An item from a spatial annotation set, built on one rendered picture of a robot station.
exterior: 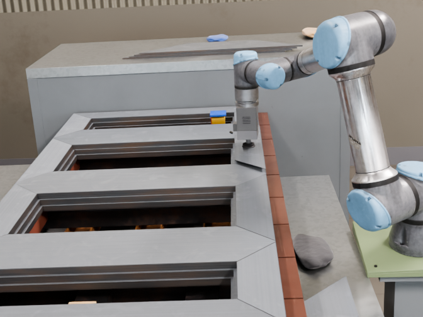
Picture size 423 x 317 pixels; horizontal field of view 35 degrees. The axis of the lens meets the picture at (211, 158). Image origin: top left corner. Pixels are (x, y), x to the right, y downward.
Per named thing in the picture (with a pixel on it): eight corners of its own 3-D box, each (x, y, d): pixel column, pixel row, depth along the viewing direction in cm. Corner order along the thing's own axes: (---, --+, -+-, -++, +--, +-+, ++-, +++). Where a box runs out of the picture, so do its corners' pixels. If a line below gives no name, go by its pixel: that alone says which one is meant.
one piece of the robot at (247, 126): (229, 90, 216) (231, 138, 221) (226, 97, 208) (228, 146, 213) (259, 89, 215) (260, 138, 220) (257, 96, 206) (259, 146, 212)
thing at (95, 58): (26, 78, 271) (25, 68, 270) (62, 51, 328) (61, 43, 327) (351, 63, 266) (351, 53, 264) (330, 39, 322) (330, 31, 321)
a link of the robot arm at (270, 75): (294, 59, 197) (272, 55, 206) (264, 67, 192) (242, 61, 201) (296, 85, 200) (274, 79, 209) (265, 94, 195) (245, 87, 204)
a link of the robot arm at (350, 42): (424, 219, 170) (380, 5, 163) (381, 238, 163) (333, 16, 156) (390, 216, 180) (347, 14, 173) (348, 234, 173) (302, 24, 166)
